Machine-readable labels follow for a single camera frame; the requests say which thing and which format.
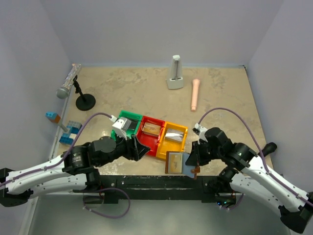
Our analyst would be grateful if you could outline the brown leather card holder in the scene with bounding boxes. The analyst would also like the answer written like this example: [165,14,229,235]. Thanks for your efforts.
[165,151,200,180]

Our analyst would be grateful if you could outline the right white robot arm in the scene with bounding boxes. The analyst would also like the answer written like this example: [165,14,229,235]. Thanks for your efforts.
[185,124,313,234]

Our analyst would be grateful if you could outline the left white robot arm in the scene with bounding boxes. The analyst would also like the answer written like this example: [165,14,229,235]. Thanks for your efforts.
[0,136,150,207]

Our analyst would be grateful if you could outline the cards in red bin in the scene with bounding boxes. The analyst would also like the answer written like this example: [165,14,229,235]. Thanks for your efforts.
[142,122,161,137]

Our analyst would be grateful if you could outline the cards in yellow bin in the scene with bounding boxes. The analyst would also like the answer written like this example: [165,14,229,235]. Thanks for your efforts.
[165,128,184,142]

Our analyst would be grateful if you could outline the red plastic bin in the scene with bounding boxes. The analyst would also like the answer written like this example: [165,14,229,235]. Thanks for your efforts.
[136,116,165,157]

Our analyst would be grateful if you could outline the yellow plastic bin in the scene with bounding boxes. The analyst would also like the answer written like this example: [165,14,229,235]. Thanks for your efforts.
[156,121,188,160]

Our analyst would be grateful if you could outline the black item in green bin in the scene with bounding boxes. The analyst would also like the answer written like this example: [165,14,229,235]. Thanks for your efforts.
[128,118,138,132]

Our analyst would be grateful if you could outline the green plastic bin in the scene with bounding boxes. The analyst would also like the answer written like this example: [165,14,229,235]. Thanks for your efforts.
[111,110,143,140]

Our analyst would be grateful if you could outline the blue toy brick stack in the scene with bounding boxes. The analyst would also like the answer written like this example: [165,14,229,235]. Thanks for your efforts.
[59,120,82,145]

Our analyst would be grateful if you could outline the black microphone stand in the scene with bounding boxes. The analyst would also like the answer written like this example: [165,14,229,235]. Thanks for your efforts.
[73,75,96,111]

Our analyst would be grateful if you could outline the blue orange toy block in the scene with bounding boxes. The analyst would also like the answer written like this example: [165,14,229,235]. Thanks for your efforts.
[45,112,61,124]

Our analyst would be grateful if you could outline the pink toy microphone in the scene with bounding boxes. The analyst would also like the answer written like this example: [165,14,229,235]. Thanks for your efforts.
[191,79,200,112]

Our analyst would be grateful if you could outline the silver glitter microphone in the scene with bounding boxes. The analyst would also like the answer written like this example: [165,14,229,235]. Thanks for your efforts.
[56,64,82,99]

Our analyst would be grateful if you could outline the white metronome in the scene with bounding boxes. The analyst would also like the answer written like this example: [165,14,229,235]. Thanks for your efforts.
[166,55,184,90]

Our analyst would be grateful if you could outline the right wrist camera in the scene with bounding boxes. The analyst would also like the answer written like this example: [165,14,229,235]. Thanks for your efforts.
[192,123,208,143]

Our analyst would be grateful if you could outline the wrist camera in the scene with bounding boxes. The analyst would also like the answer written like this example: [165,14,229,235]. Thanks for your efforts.
[110,116,132,140]
[192,123,208,143]

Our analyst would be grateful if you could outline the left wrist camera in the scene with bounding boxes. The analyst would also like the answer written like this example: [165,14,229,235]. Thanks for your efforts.
[110,116,132,140]

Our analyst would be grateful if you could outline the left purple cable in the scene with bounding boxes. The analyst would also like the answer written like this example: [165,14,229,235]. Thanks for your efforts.
[0,112,115,188]

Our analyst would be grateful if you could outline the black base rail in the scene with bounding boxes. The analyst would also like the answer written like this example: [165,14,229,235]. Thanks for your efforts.
[74,175,241,207]

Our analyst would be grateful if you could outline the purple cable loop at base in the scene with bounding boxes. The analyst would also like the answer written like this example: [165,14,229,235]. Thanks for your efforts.
[82,188,132,217]

